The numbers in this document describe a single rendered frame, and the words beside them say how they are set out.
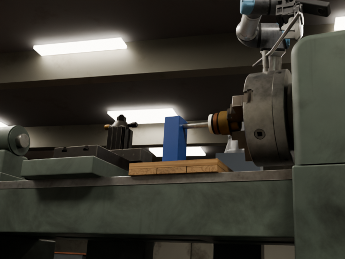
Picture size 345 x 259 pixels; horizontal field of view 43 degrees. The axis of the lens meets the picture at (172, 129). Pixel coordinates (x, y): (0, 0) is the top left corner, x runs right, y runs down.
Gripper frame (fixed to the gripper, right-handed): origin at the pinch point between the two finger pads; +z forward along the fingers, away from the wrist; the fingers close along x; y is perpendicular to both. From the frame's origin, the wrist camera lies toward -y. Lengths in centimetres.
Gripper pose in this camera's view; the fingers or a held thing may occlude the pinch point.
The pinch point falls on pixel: (299, 37)
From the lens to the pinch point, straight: 147.9
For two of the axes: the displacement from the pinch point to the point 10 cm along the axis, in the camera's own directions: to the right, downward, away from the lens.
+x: -3.6, -6.0, -7.2
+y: -9.1, 0.8, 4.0
